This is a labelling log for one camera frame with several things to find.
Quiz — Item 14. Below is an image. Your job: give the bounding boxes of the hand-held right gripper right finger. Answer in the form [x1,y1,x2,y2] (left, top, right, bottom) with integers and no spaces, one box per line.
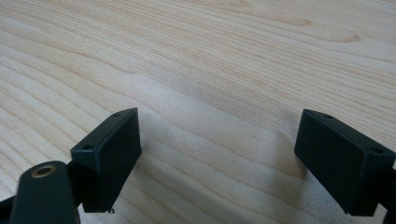
[293,108,396,217]

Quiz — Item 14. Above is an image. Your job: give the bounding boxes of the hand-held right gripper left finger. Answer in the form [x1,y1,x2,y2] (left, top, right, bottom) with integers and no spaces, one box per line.
[70,106,143,215]

